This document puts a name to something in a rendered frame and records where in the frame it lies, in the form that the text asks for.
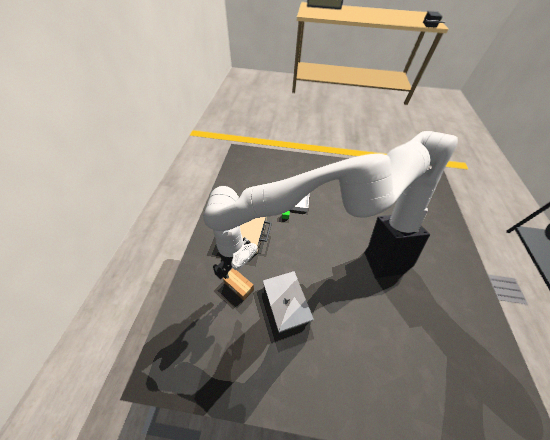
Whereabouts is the brown cardboard box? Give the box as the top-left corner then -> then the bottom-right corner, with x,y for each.
223,269 -> 254,300

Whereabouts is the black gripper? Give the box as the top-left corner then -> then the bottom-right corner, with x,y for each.
213,237 -> 251,279

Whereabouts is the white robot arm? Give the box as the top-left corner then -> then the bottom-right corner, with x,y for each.
203,131 -> 458,270

